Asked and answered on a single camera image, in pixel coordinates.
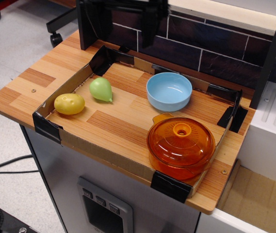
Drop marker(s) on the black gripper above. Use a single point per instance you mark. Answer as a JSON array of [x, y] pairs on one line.
[[151, 11]]

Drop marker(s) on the green toy pear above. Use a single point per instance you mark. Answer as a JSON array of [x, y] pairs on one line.
[[100, 88]]

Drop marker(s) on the light blue bowl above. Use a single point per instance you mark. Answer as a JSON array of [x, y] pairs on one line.
[[168, 91]]

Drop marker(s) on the cardboard fence with black tape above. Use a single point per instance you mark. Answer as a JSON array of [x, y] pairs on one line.
[[114, 133]]

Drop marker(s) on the black office chair base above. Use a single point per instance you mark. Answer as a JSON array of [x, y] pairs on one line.
[[54, 25]]

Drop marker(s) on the yellow toy potato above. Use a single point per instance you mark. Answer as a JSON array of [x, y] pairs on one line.
[[69, 103]]

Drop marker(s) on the orange transparent lidded pot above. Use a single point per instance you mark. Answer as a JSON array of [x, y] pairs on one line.
[[179, 147]]

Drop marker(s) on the grey toy oven panel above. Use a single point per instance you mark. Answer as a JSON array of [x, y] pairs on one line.
[[105, 212]]

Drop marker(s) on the white toy sink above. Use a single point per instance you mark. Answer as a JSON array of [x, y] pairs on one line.
[[248, 204]]

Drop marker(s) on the black vertical post left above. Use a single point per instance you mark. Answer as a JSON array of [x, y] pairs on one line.
[[94, 21]]

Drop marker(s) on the black vertical post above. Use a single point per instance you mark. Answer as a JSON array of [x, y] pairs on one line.
[[265, 73], [94, 21]]

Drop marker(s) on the black vertical post right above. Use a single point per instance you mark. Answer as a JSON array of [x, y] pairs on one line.
[[265, 73]]

